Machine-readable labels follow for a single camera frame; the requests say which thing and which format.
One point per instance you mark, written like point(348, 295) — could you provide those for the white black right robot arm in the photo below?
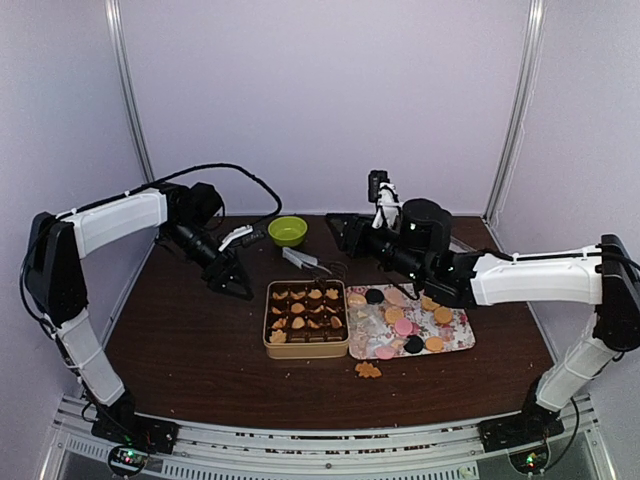
point(601, 275)

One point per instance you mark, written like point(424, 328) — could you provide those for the metal serving tongs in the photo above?
point(313, 265)

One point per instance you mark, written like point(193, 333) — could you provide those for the aluminium corner post right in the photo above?
point(522, 97)

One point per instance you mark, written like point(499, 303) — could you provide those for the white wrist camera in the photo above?
point(382, 193)
point(243, 236)

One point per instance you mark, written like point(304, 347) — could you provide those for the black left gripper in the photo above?
point(216, 274)

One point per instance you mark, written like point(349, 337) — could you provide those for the aluminium corner post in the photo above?
point(117, 35)
point(522, 97)

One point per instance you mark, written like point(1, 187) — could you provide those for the brown tree cookie on table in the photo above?
point(367, 370)

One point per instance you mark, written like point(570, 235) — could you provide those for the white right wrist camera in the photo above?
point(382, 193)

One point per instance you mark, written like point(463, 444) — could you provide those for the floral cookie tray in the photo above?
point(385, 322)

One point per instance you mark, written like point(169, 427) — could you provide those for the black sandwich cookie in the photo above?
point(414, 345)

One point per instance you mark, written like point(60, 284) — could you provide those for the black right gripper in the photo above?
point(355, 229)

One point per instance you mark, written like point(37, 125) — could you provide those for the gold cookie tin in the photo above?
point(310, 324)

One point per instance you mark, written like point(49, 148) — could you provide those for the green bowl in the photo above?
point(288, 231)

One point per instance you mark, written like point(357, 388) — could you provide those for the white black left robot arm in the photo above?
point(52, 283)

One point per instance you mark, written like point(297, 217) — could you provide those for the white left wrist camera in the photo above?
point(243, 236)

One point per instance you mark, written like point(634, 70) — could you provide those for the round patterned biscuit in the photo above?
point(356, 300)

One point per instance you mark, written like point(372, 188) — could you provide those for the pink round cookie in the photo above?
point(403, 327)

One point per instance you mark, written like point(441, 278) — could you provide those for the aluminium front rail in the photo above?
point(451, 450)

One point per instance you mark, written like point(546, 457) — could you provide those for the aluminium corner post left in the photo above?
point(117, 35)

